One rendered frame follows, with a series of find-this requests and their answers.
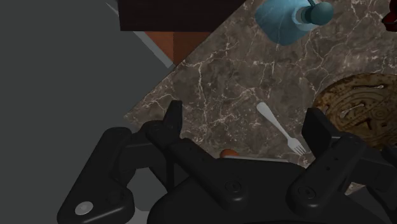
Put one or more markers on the orange round object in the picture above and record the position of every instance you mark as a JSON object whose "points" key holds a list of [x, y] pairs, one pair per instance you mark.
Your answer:
{"points": [[229, 153]]}

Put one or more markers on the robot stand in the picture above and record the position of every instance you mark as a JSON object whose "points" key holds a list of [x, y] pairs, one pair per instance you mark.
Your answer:
{"points": [[173, 15]]}

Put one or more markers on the blue pump bottle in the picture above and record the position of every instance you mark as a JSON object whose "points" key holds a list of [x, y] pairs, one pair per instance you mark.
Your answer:
{"points": [[279, 21]]}

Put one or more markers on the white fork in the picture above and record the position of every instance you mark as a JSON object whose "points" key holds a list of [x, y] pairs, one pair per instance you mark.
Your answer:
{"points": [[273, 119]]}

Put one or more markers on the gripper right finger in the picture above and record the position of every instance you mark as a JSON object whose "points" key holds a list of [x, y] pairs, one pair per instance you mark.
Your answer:
{"points": [[335, 161]]}

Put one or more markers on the dark red object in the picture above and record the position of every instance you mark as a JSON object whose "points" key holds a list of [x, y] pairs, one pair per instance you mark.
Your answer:
{"points": [[391, 20]]}

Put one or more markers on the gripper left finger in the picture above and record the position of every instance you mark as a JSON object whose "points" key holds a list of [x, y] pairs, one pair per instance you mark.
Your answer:
{"points": [[192, 161]]}

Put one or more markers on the brown patterned plate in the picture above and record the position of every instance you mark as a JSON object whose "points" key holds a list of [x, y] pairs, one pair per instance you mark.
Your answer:
{"points": [[369, 108]]}

